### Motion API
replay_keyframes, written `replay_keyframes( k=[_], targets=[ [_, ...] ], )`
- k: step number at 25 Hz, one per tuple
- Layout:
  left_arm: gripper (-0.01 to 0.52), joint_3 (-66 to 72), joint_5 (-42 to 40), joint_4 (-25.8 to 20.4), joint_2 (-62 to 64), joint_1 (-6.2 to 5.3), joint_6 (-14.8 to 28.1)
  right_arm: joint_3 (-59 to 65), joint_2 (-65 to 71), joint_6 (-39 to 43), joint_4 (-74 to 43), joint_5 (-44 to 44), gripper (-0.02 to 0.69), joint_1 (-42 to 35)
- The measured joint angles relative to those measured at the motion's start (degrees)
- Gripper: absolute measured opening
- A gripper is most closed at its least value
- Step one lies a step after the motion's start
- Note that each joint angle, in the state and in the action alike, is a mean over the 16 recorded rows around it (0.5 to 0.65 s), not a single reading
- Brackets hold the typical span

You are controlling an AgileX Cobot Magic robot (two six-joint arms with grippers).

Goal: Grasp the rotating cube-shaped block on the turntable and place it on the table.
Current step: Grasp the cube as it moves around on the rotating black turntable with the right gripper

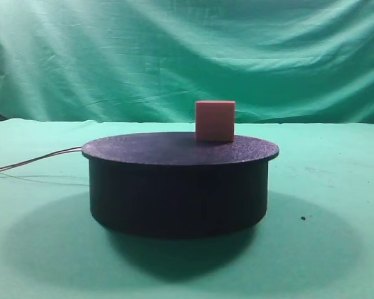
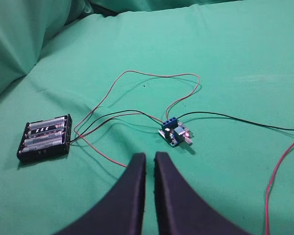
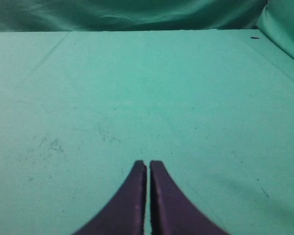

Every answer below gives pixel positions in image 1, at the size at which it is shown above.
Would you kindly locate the pink cube block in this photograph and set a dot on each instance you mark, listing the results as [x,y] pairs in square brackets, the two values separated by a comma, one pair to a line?
[215,120]

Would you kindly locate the black round turntable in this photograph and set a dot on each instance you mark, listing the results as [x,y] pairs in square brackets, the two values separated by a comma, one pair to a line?
[169,185]

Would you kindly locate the green backdrop cloth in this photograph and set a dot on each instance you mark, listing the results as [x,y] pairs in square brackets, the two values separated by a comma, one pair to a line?
[150,61]

